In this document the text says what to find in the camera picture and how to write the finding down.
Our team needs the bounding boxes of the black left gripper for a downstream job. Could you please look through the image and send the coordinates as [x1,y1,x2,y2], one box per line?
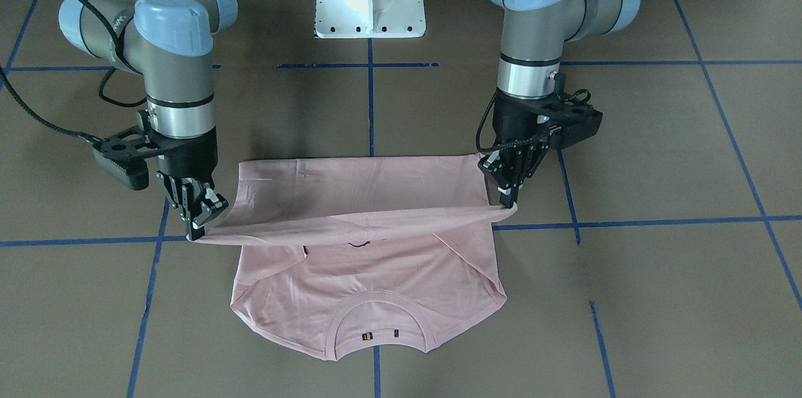
[478,88,558,207]

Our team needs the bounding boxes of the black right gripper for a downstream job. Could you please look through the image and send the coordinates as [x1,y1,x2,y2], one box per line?
[155,134,228,241]

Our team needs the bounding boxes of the pink Snoopy t-shirt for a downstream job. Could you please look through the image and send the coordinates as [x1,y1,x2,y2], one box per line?
[199,154,516,361]

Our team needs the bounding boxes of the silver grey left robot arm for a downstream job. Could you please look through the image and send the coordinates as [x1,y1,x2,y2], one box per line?
[478,0,641,207]

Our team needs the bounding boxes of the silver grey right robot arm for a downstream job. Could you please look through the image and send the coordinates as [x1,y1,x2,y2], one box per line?
[2,0,238,241]

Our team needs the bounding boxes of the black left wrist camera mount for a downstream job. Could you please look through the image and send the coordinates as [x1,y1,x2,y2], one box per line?
[533,89,603,149]

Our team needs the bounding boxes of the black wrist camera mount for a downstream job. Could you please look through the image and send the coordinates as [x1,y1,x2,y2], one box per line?
[533,89,603,149]
[92,126,159,191]

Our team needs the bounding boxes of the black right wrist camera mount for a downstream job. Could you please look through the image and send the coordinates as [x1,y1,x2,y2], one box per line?
[92,126,159,191]

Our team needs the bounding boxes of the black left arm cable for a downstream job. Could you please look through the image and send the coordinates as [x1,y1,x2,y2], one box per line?
[475,90,593,157]

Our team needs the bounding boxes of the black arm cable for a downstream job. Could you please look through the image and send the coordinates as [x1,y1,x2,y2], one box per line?
[0,0,151,145]
[475,90,593,157]

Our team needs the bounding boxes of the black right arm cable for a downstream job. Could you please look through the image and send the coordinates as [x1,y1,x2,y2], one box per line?
[0,0,151,145]

